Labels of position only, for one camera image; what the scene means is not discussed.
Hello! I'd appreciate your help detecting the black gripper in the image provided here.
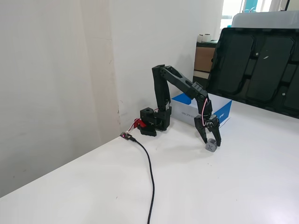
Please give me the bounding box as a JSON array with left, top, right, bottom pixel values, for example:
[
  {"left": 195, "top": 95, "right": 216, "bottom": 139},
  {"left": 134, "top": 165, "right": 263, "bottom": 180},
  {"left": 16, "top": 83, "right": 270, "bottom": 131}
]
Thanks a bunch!
[{"left": 194, "top": 113, "right": 222, "bottom": 147}]

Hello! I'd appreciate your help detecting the black power cable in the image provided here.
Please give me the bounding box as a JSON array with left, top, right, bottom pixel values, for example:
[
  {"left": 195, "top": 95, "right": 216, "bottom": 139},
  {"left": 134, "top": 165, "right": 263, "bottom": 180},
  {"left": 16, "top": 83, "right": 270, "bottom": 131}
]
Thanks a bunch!
[{"left": 129, "top": 136, "right": 156, "bottom": 224}]

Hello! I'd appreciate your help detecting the translucent white storage bin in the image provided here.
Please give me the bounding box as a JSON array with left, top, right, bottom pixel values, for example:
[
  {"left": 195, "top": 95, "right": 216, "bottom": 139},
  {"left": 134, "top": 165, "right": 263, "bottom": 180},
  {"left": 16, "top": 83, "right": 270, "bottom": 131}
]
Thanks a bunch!
[{"left": 231, "top": 10, "right": 299, "bottom": 30}]

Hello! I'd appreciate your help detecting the pink and white servo wire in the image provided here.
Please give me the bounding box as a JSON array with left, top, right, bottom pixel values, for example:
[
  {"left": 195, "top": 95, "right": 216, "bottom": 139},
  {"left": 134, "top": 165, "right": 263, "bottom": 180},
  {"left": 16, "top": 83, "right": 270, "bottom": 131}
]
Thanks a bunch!
[{"left": 201, "top": 98, "right": 209, "bottom": 127}]

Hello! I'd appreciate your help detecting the black plastic moulded tray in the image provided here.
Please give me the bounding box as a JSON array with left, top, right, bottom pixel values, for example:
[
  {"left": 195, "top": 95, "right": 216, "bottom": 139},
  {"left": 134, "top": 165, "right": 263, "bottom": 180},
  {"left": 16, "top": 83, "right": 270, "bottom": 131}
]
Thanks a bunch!
[{"left": 205, "top": 27, "right": 299, "bottom": 119}]

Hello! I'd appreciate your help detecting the small controller circuit board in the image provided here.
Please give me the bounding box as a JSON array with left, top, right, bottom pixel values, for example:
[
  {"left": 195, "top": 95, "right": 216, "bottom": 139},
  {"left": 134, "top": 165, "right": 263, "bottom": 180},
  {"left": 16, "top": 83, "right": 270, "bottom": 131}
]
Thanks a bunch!
[{"left": 119, "top": 132, "right": 134, "bottom": 141}]

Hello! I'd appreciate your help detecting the gray cube block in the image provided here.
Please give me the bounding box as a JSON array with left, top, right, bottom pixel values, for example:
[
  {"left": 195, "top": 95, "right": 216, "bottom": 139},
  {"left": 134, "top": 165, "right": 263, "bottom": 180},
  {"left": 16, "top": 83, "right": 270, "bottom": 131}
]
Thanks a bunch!
[{"left": 205, "top": 138, "right": 218, "bottom": 153}]

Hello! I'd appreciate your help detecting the blue and white cardboard box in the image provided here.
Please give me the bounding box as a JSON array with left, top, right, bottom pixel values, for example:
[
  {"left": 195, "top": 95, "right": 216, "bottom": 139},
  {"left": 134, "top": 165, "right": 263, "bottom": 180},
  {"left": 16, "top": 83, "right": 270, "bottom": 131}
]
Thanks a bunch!
[{"left": 171, "top": 92, "right": 233, "bottom": 131}]

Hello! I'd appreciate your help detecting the red table clamp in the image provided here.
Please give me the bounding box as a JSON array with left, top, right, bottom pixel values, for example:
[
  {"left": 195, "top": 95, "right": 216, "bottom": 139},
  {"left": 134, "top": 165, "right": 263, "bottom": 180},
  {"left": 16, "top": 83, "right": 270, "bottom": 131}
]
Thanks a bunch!
[{"left": 132, "top": 118, "right": 147, "bottom": 129}]

